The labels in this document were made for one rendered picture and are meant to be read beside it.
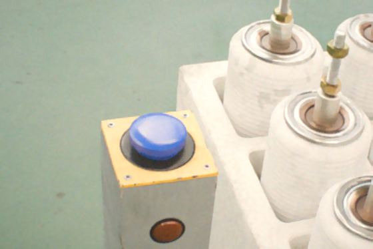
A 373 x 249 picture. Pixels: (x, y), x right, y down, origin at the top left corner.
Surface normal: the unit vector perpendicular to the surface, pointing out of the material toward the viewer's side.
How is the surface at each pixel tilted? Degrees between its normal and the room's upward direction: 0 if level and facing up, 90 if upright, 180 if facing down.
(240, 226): 90
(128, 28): 0
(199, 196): 90
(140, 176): 0
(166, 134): 0
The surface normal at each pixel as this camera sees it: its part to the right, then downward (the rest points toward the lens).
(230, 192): -0.95, 0.12
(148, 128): 0.07, -0.78
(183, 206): 0.29, 0.62
